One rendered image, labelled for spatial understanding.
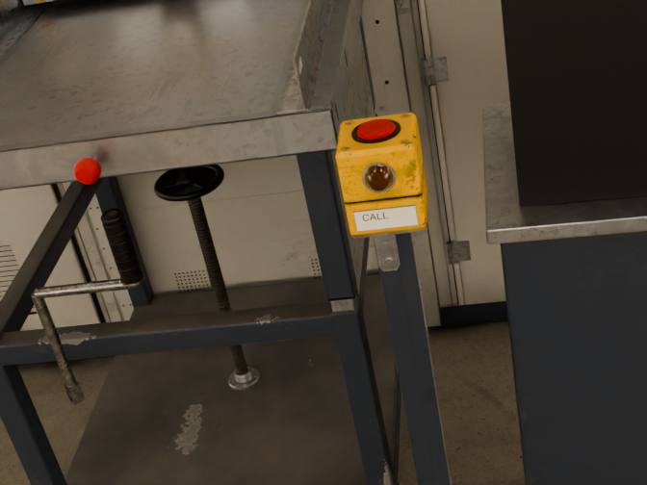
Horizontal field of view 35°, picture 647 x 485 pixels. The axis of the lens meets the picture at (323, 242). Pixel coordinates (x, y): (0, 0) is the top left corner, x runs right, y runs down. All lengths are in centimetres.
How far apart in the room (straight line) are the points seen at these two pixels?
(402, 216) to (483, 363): 113
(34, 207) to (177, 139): 96
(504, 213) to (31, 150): 60
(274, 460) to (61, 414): 69
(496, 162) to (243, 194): 93
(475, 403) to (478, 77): 63
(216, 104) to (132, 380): 83
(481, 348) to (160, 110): 106
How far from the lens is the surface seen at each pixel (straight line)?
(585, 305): 122
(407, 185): 103
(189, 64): 149
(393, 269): 111
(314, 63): 137
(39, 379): 245
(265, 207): 212
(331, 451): 176
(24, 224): 226
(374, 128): 105
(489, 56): 194
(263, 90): 134
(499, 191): 122
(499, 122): 138
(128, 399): 199
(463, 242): 212
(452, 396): 208
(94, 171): 130
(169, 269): 225
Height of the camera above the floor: 135
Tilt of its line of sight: 31 degrees down
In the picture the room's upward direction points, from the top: 12 degrees counter-clockwise
